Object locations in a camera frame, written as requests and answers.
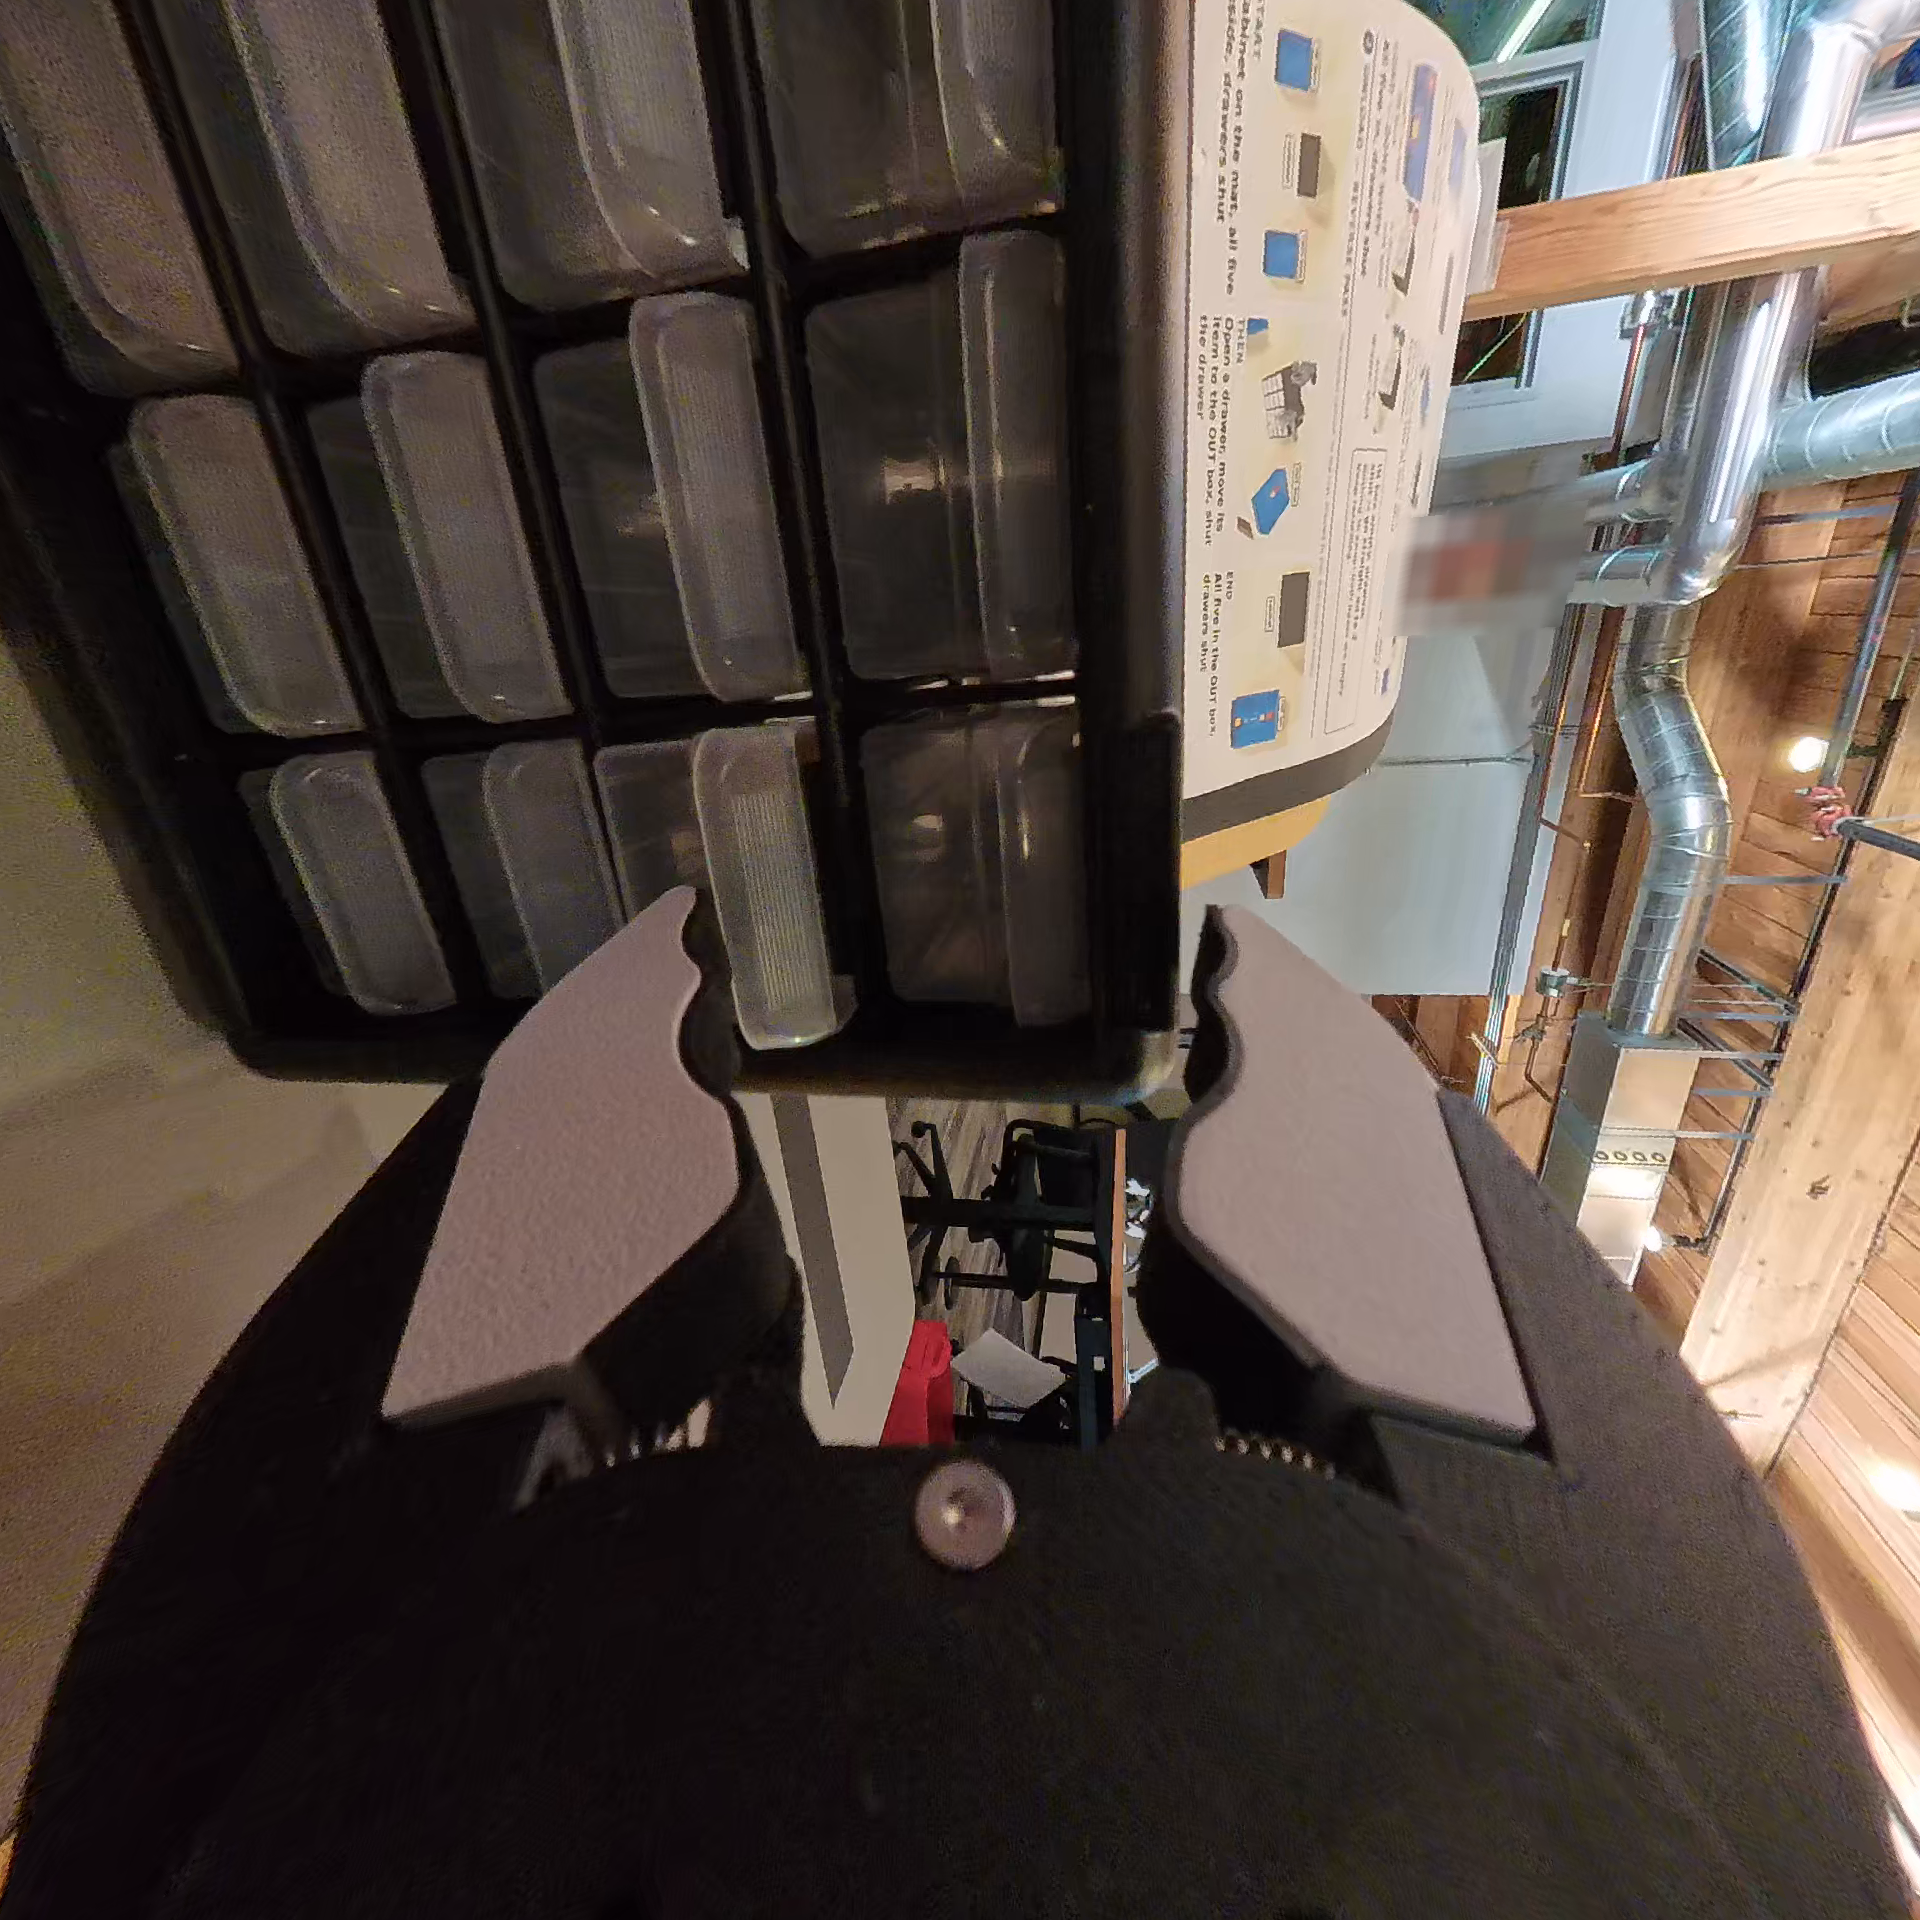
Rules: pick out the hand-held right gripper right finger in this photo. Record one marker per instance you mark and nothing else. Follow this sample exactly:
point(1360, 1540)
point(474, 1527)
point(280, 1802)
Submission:
point(1335, 1202)

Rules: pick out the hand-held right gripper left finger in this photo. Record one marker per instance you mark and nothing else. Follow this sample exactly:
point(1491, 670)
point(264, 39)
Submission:
point(582, 1169)

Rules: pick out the black drawer cabinet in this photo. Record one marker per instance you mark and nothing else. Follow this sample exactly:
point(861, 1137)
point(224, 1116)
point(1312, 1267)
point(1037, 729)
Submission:
point(1122, 449)

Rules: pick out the grid of clear drawers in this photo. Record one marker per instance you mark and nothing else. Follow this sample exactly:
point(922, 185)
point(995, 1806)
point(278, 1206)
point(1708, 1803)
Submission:
point(930, 449)

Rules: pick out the metal air vent box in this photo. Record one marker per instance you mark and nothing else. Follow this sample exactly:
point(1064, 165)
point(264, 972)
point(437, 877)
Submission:
point(1611, 1110)

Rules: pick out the black office chair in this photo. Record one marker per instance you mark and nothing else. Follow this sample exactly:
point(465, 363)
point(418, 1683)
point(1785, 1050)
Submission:
point(1035, 1177)

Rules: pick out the white paper sheet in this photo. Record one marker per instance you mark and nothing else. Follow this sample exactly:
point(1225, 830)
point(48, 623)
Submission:
point(1001, 1370)

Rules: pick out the red bin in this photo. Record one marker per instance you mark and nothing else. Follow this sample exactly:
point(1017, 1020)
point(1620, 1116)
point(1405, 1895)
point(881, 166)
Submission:
point(917, 1395)

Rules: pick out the round ceiling light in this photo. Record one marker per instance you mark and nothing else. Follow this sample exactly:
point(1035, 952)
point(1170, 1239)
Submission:
point(1805, 752)

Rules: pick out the metal pipe with red fitting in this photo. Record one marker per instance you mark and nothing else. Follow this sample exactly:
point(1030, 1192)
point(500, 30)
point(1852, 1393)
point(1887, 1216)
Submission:
point(1875, 830)

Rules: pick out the white instruction poster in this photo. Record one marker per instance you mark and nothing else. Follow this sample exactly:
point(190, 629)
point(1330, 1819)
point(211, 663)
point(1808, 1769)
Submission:
point(1335, 449)

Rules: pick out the wooden ceiling beam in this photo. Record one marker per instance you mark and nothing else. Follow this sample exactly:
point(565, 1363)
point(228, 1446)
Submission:
point(1695, 225)

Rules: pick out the white framed window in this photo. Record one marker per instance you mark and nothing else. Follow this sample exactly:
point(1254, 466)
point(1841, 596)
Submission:
point(1528, 143)

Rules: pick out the long silver ventilation duct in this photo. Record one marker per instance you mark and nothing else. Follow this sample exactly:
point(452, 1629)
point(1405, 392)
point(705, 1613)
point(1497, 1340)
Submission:
point(1671, 809)

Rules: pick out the short silver ventilation duct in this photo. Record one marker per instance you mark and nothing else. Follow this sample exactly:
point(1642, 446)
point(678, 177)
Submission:
point(1852, 427)

